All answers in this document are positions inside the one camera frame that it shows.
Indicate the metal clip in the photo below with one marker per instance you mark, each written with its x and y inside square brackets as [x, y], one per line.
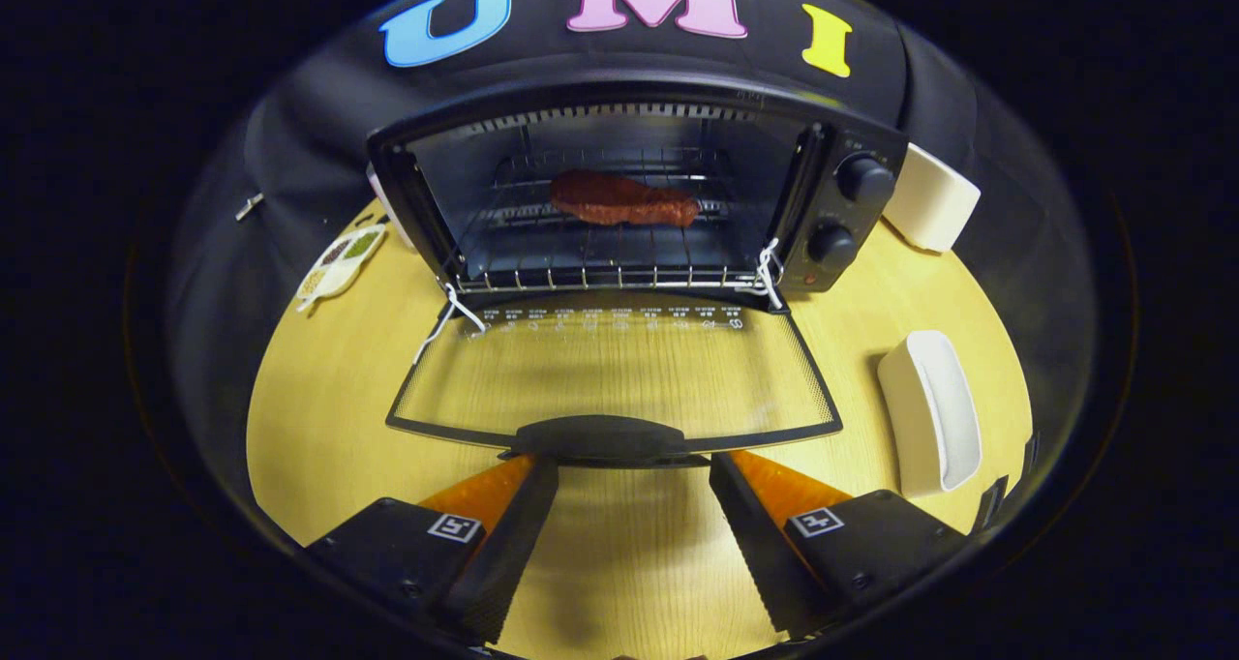
[249, 207]

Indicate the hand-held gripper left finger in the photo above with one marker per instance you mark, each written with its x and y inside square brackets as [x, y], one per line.
[508, 544]

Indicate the black toaster oven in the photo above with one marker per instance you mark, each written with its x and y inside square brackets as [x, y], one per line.
[629, 89]

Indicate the red-brown meat strip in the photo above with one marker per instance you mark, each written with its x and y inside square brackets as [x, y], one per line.
[619, 200]

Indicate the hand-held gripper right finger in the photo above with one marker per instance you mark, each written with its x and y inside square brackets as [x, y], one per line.
[755, 544]

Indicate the white oblong dish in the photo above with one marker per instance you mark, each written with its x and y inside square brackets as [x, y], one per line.
[915, 418]

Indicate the white divided dish with grains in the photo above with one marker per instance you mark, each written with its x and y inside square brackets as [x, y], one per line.
[339, 263]

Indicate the white toaster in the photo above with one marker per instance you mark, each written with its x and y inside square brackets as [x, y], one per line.
[929, 200]

